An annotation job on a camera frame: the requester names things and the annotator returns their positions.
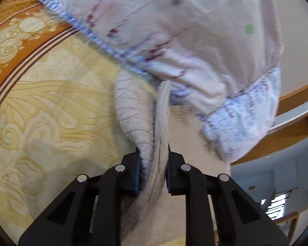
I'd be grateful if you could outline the beige cable-knit sweater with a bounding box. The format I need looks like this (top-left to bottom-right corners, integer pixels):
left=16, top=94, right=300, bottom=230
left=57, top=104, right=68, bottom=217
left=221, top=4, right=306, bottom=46
left=113, top=70, right=231, bottom=246

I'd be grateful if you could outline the pink floral pillow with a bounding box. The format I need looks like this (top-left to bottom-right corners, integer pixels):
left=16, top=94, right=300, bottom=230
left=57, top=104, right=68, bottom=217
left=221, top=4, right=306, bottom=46
left=197, top=66, right=281, bottom=163
left=38, top=0, right=284, bottom=114

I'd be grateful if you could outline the yellow patterned bedspread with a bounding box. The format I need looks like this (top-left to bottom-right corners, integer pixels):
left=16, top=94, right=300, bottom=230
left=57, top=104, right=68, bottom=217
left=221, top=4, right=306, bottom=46
left=0, top=0, right=134, bottom=243

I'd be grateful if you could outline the wooden headboard frame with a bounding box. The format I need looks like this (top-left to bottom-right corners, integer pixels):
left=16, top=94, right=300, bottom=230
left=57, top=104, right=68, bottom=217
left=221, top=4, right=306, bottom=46
left=232, top=84, right=308, bottom=165

